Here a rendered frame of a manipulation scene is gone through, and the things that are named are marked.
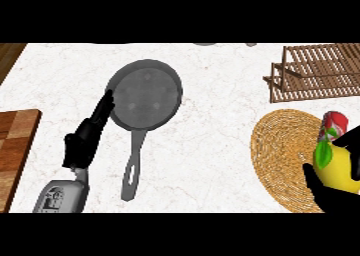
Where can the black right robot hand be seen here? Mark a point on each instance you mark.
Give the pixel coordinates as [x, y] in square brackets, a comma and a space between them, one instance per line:
[336, 200]

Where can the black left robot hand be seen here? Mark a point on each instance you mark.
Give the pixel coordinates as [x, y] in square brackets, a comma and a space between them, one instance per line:
[85, 140]

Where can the yellow lemon with green leaf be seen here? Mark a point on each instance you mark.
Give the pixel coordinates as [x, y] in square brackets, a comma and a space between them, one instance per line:
[339, 166]

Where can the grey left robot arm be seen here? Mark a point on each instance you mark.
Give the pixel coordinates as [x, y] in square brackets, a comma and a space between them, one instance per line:
[60, 196]

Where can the round woven straw placemat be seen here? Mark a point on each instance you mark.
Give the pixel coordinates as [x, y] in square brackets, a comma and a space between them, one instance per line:
[281, 156]

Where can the brown wooden tiered shelf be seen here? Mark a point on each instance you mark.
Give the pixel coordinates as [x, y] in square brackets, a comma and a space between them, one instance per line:
[318, 71]

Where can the wooden cutting board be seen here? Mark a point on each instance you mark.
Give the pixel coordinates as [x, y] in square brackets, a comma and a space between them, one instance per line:
[8, 156]

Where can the grey frying pan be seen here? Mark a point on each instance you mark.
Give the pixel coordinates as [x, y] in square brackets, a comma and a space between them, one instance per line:
[145, 100]

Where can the red and white can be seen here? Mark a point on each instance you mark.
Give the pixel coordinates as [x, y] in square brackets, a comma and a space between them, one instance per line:
[334, 126]

